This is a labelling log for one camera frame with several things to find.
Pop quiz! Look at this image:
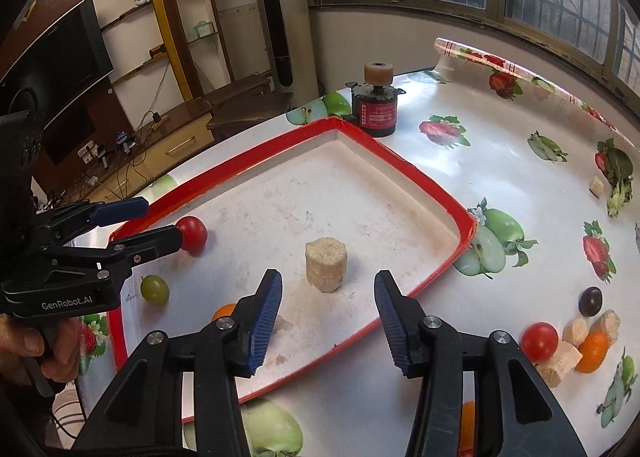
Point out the black television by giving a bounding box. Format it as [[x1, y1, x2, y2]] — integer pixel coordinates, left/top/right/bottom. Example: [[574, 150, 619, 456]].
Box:
[[1, 0, 113, 126]]

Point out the red rimmed white tray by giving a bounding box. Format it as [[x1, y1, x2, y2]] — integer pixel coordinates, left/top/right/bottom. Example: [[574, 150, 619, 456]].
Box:
[[108, 118, 475, 401]]

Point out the small back orange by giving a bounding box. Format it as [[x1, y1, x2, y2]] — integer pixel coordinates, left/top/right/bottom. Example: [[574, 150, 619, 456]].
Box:
[[575, 331, 610, 373]]

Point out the dark purple grape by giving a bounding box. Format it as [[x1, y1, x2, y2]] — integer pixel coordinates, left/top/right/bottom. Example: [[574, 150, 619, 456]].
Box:
[[578, 286, 603, 317]]

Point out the square cork block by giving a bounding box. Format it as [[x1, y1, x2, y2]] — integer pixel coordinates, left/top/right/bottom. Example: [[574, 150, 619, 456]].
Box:
[[536, 341, 582, 389]]

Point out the large orange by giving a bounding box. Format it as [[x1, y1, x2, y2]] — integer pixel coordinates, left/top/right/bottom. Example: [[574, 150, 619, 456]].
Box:
[[458, 401, 475, 457]]

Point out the black red motor cylinder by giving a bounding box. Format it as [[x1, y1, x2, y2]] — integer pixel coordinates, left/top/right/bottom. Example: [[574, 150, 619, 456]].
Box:
[[346, 62, 406, 138]]

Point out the far small cork cube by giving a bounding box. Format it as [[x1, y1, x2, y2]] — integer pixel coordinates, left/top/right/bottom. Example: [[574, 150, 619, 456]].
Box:
[[589, 177, 604, 199]]

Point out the red tomato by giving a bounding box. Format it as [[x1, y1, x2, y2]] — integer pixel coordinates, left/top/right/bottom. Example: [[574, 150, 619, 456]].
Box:
[[176, 216, 208, 253], [520, 321, 559, 365]]

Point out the orange in tray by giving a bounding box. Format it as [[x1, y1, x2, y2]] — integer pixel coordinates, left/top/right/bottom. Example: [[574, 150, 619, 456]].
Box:
[[212, 303, 235, 321]]

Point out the wooden stool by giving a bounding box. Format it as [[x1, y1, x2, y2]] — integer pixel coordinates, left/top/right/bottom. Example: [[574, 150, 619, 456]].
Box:
[[205, 74, 293, 143]]

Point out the green leafy vegetable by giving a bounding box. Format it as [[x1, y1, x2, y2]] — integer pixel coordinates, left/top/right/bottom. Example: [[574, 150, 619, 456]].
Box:
[[594, 138, 634, 218]]

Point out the white standing air conditioner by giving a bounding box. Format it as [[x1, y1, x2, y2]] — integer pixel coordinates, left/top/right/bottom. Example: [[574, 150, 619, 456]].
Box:
[[257, 0, 319, 107]]

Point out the small cork piece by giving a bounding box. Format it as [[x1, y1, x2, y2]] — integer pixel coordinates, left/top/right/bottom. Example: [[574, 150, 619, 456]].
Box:
[[562, 317, 589, 347]]

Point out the tall cork cylinder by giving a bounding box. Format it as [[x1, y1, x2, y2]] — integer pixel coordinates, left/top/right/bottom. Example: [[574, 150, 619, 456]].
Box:
[[305, 237, 347, 293]]

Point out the fruit print tablecloth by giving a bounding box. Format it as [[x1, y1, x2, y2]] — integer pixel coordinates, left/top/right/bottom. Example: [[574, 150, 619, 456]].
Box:
[[79, 40, 639, 456]]

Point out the wooden tv cabinet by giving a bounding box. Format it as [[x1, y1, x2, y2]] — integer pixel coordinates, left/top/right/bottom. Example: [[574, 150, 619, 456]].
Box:
[[61, 98, 215, 205]]

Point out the green grape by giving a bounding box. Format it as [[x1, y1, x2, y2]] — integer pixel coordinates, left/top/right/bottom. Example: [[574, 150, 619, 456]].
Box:
[[140, 275, 170, 307]]

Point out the wall shelf unit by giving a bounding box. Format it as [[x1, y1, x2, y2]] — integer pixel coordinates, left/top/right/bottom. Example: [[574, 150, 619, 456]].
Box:
[[93, 0, 235, 129]]

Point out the person's left hand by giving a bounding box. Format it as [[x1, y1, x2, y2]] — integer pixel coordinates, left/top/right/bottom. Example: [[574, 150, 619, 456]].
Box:
[[1, 314, 81, 385]]

